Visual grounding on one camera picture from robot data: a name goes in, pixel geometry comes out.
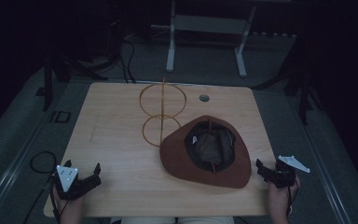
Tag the black metal stand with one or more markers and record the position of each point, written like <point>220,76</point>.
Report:
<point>48,84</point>
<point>304,93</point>

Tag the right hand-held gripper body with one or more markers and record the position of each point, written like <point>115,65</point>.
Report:
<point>284,175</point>

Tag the brown felt hat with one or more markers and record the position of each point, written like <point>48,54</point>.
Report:
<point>174,158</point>

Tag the person's left hand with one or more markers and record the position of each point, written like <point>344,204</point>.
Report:
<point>71,207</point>

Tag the person's right hand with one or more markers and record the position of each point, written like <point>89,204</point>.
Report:
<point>278,199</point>

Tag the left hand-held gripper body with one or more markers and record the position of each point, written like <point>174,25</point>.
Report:
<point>70,186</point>

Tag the white metal desk frame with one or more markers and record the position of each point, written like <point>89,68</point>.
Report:
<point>205,24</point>

